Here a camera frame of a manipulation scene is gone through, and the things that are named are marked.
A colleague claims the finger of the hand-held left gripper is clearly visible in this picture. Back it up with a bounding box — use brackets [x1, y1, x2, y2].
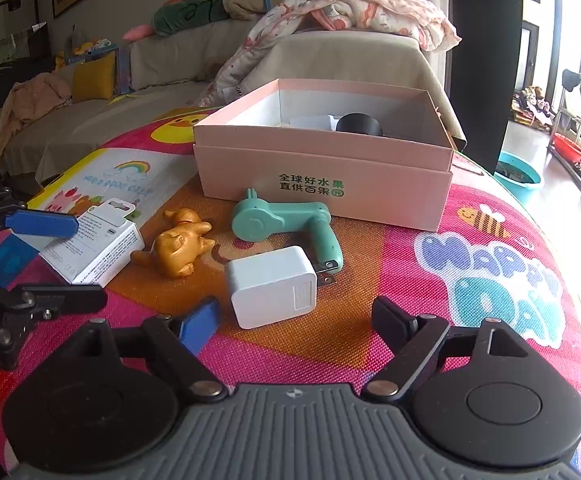
[0, 267, 108, 342]
[0, 187, 78, 241]

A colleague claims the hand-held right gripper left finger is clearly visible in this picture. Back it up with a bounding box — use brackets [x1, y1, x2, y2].
[78, 296, 230, 402]

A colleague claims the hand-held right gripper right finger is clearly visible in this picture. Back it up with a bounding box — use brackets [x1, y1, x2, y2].
[360, 296, 523, 403]

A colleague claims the small white product box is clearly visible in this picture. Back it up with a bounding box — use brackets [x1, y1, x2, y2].
[38, 197, 145, 286]

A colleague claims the white charger plug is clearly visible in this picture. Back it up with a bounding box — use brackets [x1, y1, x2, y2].
[224, 246, 338, 331]

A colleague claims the mint green hand fan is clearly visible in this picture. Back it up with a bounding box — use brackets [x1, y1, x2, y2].
[231, 187, 344, 275]

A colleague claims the pink cardboard box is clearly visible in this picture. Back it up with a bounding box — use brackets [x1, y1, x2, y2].
[193, 78, 455, 233]

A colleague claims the black hair dryer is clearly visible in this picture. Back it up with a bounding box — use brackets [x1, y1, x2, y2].
[335, 112, 384, 138]

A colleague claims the golden animal figurine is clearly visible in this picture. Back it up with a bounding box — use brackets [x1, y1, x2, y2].
[130, 207, 216, 279]

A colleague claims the colourful cartoon play mat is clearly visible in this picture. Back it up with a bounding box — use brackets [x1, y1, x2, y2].
[0, 105, 581, 480]

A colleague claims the peach cloth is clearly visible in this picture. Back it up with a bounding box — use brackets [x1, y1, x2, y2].
[0, 72, 74, 161]

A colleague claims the yellow cushion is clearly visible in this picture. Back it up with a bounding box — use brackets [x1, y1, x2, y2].
[72, 54, 117, 103]

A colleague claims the teal plastic basin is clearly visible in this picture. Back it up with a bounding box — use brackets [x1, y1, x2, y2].
[493, 150, 545, 206]

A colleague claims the red plastic basin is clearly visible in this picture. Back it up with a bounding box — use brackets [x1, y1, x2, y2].
[553, 132, 581, 163]

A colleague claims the green plush toy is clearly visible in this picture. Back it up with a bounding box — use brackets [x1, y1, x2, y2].
[123, 0, 231, 41]

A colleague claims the beige sofa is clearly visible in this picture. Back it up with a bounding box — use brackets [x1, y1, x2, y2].
[0, 0, 466, 186]

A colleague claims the pink printed blanket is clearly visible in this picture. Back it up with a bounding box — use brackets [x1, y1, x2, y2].
[198, 0, 463, 108]

